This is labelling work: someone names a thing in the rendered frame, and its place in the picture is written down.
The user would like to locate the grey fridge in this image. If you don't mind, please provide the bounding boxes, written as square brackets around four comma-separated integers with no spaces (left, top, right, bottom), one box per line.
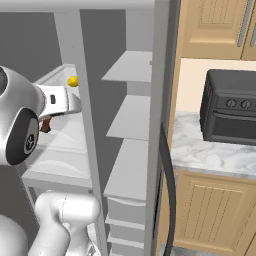
[0,0,158,256]

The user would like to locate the tan lower cupboard door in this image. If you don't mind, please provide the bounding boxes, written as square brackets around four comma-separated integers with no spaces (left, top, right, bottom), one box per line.
[159,170,256,256]

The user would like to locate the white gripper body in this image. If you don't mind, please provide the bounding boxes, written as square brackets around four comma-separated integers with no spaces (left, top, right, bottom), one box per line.
[64,87,83,116]

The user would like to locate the grey fridge door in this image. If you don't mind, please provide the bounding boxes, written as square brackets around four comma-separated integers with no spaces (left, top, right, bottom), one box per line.
[143,0,183,256]

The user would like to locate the black fridge door handle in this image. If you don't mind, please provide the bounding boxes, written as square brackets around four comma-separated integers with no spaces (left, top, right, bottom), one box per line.
[158,122,177,256]

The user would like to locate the brown chicken drumstick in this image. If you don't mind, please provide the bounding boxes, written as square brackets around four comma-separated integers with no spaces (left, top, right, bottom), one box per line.
[40,118,52,134]

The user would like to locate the yellow lemon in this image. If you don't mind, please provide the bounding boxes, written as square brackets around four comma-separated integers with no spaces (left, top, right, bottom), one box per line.
[67,75,79,88]

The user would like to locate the black toaster oven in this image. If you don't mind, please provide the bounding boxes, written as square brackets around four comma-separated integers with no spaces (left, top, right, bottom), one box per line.
[199,68,256,147]

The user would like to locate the tan upper cupboard door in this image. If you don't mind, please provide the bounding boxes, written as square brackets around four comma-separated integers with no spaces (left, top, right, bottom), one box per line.
[180,0,248,61]
[241,0,256,62]

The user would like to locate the tan cupboard door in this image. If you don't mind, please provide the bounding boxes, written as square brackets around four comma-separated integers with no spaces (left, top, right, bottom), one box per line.
[159,170,256,256]
[180,0,248,61]
[241,0,256,62]

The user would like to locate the grey cupboard door handle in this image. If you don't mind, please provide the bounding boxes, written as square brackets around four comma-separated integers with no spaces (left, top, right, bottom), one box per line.
[236,0,254,48]
[249,20,256,48]

